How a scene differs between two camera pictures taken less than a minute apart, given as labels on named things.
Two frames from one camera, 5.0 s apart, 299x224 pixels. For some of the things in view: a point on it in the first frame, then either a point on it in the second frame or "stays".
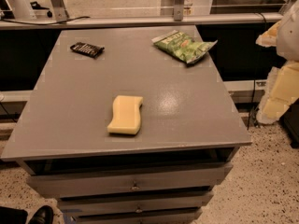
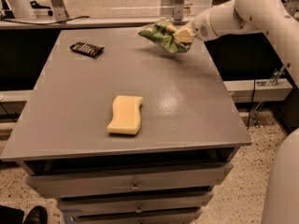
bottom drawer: [180, 217] stays
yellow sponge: [126, 115] stays
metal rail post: [178, 2] stays
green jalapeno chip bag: [183, 47] -> [159, 34]
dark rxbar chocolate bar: [87, 49] stays
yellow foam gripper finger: [269, 37] -> [208, 23]
